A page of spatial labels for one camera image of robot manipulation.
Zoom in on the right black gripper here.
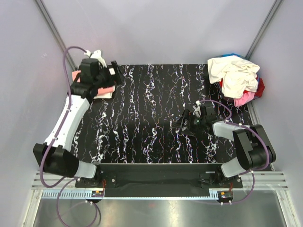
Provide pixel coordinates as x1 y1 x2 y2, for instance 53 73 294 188
172 109 206 137

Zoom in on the salmon pink t shirt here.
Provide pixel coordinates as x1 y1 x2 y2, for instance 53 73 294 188
72 70 116 97

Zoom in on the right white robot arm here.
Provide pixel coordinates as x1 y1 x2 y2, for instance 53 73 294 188
172 107 276 188

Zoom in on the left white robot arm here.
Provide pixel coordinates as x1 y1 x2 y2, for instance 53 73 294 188
33 58 123 188

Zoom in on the folded white t shirt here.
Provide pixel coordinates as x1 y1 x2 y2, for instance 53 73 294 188
94 92 113 99

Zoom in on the pink garment in pile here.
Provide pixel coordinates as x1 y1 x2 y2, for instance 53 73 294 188
234 92 255 107

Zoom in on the crumpled cream t shirt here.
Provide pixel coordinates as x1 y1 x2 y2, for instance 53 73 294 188
207 55 260 99

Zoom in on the blue garment in pile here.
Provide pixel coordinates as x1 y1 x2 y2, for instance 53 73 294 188
221 53 245 59

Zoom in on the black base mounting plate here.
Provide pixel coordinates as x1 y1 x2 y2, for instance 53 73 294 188
75 164 243 199

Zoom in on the red garment in pile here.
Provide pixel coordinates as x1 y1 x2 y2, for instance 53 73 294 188
216 77 265 99

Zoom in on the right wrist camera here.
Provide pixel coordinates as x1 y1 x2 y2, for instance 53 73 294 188
194 100 215 118

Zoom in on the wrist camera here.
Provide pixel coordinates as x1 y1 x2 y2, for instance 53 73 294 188
79 50 107 84
194 100 215 118

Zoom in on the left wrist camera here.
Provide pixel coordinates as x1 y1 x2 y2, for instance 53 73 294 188
79 50 107 84

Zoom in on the left aluminium frame post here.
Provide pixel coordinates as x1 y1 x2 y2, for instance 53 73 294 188
35 0 78 71

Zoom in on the aluminium frame post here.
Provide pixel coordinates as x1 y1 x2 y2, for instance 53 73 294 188
245 0 284 60
35 0 78 71

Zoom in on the right aluminium rail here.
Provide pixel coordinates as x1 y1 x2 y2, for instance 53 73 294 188
247 102 301 227

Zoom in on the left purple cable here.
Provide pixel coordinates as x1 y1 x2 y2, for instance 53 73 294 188
39 46 101 227

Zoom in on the slotted grey cable duct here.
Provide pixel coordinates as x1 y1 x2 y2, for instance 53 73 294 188
41 190 220 200

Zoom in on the right aluminium frame post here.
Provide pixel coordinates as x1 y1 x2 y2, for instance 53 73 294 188
245 0 284 60

